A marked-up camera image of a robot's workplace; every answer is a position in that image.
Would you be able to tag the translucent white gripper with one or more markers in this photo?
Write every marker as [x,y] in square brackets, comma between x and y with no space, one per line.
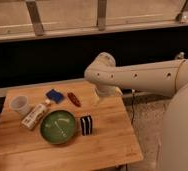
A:
[102,96]

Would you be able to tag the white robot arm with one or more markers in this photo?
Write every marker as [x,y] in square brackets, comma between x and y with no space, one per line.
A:
[168,78]

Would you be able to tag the red brown elongated object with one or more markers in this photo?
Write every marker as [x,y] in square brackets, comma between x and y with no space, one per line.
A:
[74,99]

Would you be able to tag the blue sponge block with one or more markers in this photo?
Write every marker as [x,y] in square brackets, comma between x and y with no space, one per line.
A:
[55,96]

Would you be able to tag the green round plate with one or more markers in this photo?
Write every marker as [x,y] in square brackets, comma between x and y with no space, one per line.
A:
[58,127]

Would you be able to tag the white bottle with label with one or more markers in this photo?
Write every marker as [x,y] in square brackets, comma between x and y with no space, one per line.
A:
[36,114]

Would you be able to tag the clear plastic cup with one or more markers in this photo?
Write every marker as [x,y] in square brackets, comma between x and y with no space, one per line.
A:
[20,104]

